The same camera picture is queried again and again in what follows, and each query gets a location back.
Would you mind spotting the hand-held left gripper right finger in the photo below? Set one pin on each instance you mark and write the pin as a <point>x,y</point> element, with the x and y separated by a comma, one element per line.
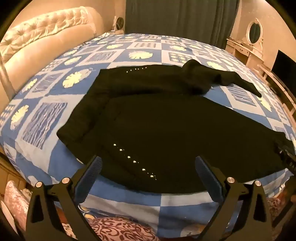
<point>207,178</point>

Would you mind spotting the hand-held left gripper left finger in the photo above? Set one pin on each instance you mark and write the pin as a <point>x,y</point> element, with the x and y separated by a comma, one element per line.
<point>91,178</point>

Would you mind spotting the black pants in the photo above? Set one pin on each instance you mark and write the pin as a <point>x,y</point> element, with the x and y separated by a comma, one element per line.
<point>161,127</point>

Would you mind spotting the person's patterned trouser leg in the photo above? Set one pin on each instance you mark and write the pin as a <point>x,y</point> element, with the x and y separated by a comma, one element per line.
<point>120,228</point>

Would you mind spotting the white television console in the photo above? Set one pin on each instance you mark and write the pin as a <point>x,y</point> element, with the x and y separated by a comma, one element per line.
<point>275,83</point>

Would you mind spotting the pink floral cushion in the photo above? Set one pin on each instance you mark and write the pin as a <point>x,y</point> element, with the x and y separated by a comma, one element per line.
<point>16,204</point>

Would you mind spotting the blue patterned bed sheet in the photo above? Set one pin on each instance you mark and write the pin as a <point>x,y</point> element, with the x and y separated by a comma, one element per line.
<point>46,104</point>

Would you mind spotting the black television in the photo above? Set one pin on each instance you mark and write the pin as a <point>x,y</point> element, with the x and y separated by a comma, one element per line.
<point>285,67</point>

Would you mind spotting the white vanity table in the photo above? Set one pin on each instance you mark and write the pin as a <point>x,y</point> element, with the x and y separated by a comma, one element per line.
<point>240,52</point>

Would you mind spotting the oval vanity mirror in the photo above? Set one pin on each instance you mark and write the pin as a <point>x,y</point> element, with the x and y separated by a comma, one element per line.
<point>254,32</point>

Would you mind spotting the cream tufted headboard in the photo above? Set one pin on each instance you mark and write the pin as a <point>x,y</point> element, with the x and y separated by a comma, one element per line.
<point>46,34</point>

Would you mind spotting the dark green curtain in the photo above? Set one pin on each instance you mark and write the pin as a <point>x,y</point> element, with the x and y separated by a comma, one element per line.
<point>180,18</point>

